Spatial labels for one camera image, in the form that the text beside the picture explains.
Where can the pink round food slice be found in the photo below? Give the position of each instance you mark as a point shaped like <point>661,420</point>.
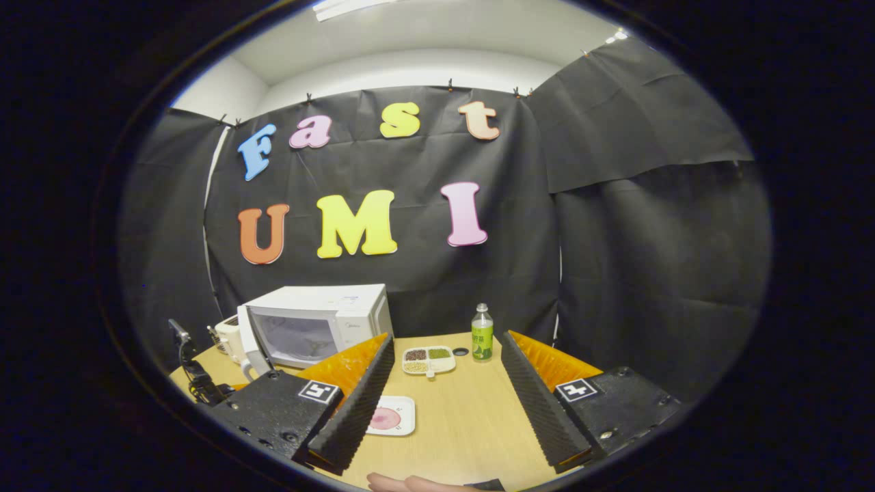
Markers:
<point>385,418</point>

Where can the large ceiling light panel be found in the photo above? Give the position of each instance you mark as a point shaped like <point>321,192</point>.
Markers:
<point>348,7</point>

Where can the white divided bean dish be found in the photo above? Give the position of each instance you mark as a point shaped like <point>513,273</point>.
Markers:
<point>429,359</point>

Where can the green drink bottle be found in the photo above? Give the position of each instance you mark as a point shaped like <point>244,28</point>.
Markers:
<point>482,338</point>

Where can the small ceiling light panel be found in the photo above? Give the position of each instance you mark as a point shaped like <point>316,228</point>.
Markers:
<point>619,34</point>

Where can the white toaster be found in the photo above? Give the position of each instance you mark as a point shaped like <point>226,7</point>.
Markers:
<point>229,338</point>

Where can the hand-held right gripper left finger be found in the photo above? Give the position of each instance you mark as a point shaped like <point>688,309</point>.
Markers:
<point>359,410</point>

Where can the white microwave oven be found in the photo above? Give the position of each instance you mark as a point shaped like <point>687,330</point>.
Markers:
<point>342,301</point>

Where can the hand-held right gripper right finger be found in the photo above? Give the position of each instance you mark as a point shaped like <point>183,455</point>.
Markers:
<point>540,410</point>

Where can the white rectangular plate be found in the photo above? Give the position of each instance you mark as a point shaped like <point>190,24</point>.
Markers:
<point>403,406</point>

